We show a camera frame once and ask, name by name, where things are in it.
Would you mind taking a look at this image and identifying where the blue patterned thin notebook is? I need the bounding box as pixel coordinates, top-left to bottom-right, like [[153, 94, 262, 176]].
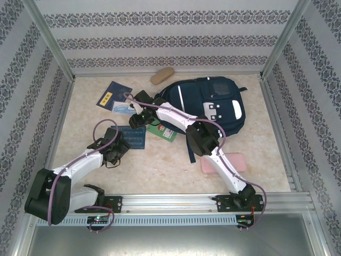
[[110, 125, 147, 150]]

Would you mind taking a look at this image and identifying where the clear plastic blue mask pack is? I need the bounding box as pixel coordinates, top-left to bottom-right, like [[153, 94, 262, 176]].
[[111, 100, 136, 116]]

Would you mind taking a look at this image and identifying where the green small notebook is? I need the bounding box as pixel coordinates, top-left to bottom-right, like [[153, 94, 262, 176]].
[[146, 123, 178, 143]]

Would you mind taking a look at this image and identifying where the navy book with yellow label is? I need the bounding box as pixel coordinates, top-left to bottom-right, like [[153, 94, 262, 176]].
[[96, 81, 133, 111]]

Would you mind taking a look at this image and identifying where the tan glasses case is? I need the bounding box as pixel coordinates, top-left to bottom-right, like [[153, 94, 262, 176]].
[[150, 67, 175, 85]]

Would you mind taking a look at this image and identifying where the navy blue backpack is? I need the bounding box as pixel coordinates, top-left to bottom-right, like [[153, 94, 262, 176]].
[[154, 76, 247, 163]]

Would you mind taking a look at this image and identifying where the pink pencil case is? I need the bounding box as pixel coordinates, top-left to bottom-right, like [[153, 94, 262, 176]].
[[201, 152, 247, 174]]

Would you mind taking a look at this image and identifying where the left small circuit board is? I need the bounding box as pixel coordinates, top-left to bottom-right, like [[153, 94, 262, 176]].
[[87, 215, 110, 224]]

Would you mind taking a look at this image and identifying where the small circuit board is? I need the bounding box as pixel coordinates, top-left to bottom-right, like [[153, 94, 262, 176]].
[[87, 215, 110, 224], [237, 214, 255, 227]]

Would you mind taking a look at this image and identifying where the right small circuit board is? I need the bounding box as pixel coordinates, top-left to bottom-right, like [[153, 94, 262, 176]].
[[237, 214, 255, 227]]

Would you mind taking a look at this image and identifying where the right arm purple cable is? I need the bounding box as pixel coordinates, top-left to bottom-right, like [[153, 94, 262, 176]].
[[124, 92, 267, 233]]

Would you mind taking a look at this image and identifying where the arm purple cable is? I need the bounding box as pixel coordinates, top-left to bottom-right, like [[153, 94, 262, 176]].
[[47, 119, 119, 234], [124, 92, 267, 233]]

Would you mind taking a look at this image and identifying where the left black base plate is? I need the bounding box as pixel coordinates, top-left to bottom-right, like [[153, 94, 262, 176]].
[[74, 196, 123, 214]]

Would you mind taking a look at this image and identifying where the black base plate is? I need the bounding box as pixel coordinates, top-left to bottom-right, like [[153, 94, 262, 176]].
[[74, 196, 123, 214], [216, 194, 265, 213]]

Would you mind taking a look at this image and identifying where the aluminium back rail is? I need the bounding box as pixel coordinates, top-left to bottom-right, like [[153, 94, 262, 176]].
[[73, 71, 263, 78]]

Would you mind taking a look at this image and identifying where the left aluminium side rail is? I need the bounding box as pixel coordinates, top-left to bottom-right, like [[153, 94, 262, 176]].
[[37, 79, 75, 194]]

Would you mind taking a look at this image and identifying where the aluminium side rail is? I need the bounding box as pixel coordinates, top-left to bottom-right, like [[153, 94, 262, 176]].
[[37, 79, 75, 194], [259, 78, 303, 192]]

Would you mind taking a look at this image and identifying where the aluminium mounting rail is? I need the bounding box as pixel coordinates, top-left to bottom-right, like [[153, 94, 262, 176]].
[[25, 194, 313, 214]]

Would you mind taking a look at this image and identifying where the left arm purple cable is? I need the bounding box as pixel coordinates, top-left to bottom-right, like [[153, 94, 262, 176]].
[[47, 119, 119, 234]]

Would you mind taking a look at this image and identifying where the slotted grey cable duct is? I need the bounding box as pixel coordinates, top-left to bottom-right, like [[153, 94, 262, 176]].
[[36, 214, 238, 227]]

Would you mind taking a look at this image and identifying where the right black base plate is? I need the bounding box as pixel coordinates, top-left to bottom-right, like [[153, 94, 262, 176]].
[[216, 194, 265, 213]]

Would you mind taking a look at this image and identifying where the left aluminium frame post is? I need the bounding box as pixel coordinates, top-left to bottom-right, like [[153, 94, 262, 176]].
[[22, 0, 77, 81]]

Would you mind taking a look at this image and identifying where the aluminium frame post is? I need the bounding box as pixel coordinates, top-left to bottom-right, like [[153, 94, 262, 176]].
[[259, 0, 311, 79], [22, 0, 77, 81]]

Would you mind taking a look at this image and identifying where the right aluminium side rail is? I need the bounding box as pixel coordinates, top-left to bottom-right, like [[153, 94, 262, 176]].
[[259, 78, 303, 192]]

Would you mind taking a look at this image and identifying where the right aluminium frame post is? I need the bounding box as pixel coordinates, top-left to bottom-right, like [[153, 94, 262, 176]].
[[259, 0, 311, 79]]

